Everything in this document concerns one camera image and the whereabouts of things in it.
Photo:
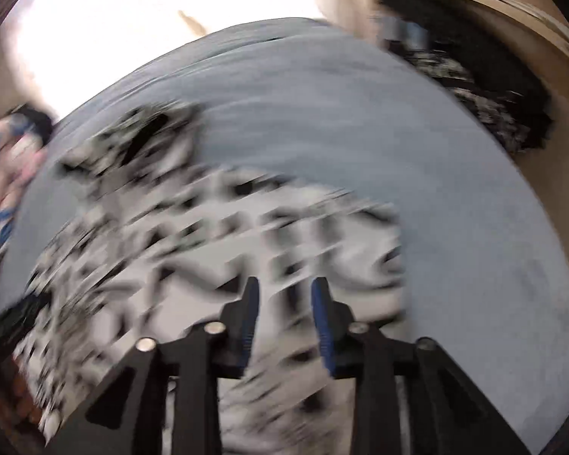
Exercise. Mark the floral folded quilt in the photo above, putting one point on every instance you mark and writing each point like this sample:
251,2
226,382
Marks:
9,161

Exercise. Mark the pile of dark patterned clothes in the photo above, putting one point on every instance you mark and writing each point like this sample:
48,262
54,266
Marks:
502,104

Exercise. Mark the blue bed sheet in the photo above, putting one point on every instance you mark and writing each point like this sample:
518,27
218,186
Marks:
360,128

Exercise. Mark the black cloth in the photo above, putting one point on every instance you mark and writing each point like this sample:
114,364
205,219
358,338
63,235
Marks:
33,116

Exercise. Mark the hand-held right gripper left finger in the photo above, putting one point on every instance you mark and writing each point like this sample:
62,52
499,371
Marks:
252,308

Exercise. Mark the curved wooden desk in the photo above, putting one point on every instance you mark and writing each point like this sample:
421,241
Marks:
502,4

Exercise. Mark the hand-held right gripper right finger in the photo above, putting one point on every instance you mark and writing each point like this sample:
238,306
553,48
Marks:
320,313

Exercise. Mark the black and white printed garment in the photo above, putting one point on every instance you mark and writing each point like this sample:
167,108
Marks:
313,232

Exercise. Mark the blue and white bag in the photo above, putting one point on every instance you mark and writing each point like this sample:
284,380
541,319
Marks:
408,33

